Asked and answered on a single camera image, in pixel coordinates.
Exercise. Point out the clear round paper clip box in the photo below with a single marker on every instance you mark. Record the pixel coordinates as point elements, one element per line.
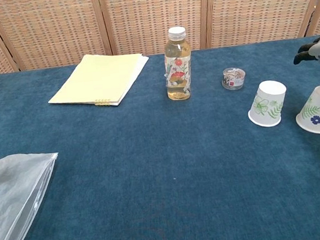
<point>233,79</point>

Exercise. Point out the empty translucent zip bag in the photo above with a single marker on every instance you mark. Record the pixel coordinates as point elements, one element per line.
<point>8,197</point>

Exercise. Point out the yellow paper notebook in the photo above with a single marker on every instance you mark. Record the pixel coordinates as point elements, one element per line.
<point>99,80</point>

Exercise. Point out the tea bottle white cap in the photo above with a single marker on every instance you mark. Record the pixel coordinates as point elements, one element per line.
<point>178,67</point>

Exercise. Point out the white cup green flower print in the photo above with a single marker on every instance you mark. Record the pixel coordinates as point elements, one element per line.
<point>268,101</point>

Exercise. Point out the blue table cloth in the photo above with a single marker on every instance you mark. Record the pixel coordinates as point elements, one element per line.
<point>153,169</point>

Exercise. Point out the woven wooden folding screen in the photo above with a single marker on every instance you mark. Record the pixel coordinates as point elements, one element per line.
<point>149,13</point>

